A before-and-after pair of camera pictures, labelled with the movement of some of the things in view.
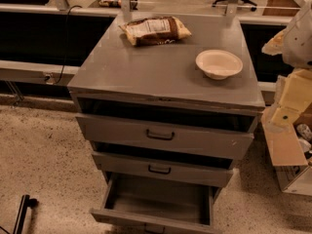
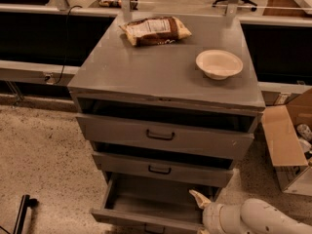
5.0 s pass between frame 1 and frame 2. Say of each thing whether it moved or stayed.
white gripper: moved
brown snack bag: stayed
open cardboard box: stayed
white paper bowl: stayed
